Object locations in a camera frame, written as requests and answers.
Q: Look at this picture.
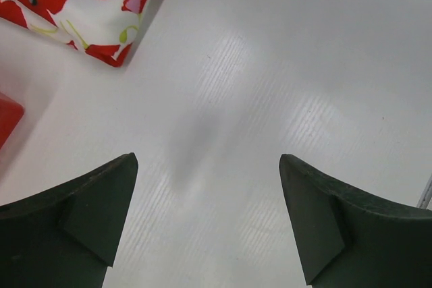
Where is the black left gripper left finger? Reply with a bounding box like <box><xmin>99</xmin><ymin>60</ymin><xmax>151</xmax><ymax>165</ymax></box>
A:
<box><xmin>1</xmin><ymin>152</ymin><xmax>138</xmax><ymax>287</ymax></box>

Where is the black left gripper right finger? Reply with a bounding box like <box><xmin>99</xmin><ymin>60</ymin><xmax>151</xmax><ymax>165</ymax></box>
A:
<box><xmin>279</xmin><ymin>154</ymin><xmax>431</xmax><ymax>287</ymax></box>

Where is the white red floral skirt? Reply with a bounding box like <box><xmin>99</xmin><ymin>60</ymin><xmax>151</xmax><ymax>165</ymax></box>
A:
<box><xmin>1</xmin><ymin>0</ymin><xmax>151</xmax><ymax>67</ymax></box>

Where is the red plastic bin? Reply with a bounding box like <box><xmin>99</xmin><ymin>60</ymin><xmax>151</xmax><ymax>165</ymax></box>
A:
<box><xmin>0</xmin><ymin>93</ymin><xmax>25</xmax><ymax>148</ymax></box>

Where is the aluminium frame rail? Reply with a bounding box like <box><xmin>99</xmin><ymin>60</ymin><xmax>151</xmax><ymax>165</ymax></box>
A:
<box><xmin>416</xmin><ymin>175</ymin><xmax>432</xmax><ymax>209</ymax></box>

